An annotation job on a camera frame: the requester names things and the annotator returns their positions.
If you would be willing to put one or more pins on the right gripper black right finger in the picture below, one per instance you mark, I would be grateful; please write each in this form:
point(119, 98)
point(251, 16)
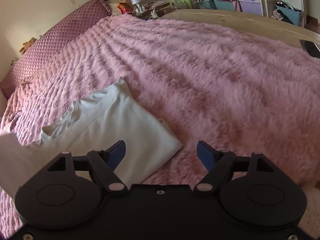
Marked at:
point(209, 157)

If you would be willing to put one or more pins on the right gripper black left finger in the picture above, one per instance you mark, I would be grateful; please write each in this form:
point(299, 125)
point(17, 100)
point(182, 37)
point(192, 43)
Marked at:
point(111, 157)

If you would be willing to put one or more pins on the white t-shirt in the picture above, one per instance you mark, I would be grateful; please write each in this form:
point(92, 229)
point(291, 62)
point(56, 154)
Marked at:
point(93, 123)

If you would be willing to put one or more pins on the pink fluffy blanket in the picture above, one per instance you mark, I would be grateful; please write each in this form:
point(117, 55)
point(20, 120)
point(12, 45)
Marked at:
point(235, 91)

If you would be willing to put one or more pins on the brown teddy bear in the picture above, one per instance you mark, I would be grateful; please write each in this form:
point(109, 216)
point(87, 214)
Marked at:
point(27, 45)

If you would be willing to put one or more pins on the black smartphone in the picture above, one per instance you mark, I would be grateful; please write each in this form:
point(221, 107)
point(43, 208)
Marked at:
point(311, 48)

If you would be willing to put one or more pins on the purple quilted headboard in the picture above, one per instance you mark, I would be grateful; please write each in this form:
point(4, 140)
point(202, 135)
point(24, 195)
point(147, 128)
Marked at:
point(53, 41)

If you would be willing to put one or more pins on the red snack bag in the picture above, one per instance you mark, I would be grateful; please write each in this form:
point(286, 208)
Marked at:
point(124, 8)

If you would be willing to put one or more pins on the white bedside lamp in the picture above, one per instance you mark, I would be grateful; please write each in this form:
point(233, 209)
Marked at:
point(139, 7)

